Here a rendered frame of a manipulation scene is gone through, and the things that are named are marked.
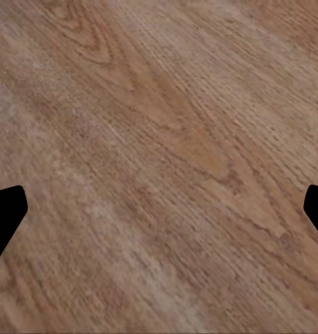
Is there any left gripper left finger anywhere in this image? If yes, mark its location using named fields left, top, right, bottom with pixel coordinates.
left=0, top=185, right=28, bottom=256

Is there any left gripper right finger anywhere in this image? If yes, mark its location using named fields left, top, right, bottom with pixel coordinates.
left=303, top=185, right=318, bottom=230

